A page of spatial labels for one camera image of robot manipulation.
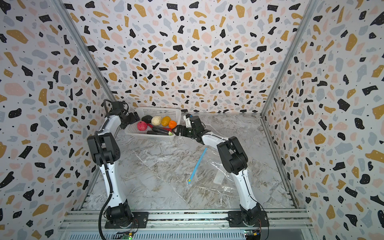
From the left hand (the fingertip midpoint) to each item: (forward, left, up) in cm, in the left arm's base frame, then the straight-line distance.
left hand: (134, 116), depth 105 cm
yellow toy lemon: (0, -21, -6) cm, 22 cm away
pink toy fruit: (-5, -5, -5) cm, 9 cm away
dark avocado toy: (+2, -8, -5) cm, 9 cm away
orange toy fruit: (-2, -27, -7) cm, 27 cm away
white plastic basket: (+7, -27, -4) cm, 28 cm away
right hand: (-13, -30, +3) cm, 33 cm away
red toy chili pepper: (-4, -23, -10) cm, 25 cm away
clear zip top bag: (-40, -52, -11) cm, 66 cm away
